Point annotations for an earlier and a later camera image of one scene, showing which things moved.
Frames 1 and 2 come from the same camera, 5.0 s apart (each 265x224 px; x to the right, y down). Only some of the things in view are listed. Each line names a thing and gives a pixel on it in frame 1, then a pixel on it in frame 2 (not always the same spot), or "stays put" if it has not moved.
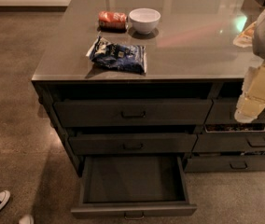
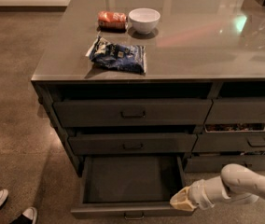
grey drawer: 132,144 stays put
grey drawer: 133,187 stays put
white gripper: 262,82 to 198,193
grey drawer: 176,113 stays put
